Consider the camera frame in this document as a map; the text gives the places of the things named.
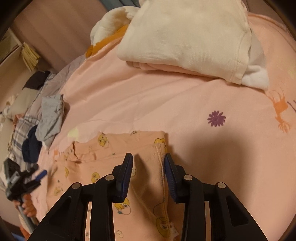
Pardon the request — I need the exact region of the pink cartoon print garment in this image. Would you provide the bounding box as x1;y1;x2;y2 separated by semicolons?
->
46;131;179;240

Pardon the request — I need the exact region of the left hand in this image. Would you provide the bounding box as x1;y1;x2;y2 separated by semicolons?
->
13;194;37;217

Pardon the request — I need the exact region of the plaid grey pillow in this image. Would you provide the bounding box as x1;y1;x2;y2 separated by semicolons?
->
0;71;56;186

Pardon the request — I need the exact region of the navy blue garment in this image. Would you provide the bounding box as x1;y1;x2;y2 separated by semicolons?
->
22;125;42;164

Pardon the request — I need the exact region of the beige pillow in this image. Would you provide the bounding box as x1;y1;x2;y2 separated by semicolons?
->
2;87;39;120

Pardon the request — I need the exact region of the grey crumpled garment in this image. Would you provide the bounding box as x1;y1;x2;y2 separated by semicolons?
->
35;94;65;149

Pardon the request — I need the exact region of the pink printed bed sheet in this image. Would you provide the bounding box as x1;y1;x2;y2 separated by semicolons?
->
30;12;296;241

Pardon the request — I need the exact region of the yellow fringed hanging cloth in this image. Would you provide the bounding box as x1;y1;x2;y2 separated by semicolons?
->
21;42;41;72

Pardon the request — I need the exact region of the folded pink garment under cream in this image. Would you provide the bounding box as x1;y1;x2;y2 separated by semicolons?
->
126;61;220;78

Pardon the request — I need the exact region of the white goose plush toy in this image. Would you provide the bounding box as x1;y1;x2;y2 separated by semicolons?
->
85;6;139;58

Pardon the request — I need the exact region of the teal curtain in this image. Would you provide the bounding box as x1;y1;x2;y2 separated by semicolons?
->
100;0;140;11

